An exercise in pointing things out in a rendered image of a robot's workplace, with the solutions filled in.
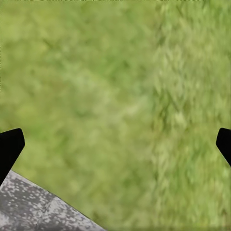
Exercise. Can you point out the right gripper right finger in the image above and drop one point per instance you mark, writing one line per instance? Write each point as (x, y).
(224, 143)

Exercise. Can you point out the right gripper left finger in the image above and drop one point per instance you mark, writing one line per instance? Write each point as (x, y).
(12, 143)

